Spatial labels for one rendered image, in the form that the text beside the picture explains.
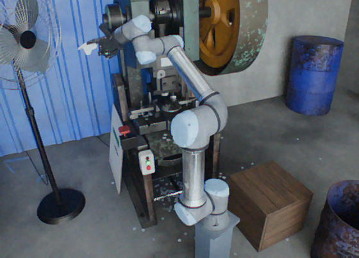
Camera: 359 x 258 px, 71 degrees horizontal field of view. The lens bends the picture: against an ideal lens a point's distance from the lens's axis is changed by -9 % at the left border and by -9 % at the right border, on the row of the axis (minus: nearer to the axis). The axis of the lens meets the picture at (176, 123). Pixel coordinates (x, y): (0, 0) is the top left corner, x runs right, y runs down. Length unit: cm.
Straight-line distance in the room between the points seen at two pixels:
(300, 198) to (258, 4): 113
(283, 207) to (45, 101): 231
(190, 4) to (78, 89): 165
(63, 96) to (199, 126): 213
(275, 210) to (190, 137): 89
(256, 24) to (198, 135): 79
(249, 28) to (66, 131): 220
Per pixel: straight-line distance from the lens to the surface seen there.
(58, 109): 296
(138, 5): 153
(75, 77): 285
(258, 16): 153
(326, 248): 174
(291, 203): 174
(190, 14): 163
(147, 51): 113
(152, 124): 172
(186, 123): 92
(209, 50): 194
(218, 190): 124
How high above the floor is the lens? 152
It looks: 28 degrees down
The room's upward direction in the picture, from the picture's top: 2 degrees counter-clockwise
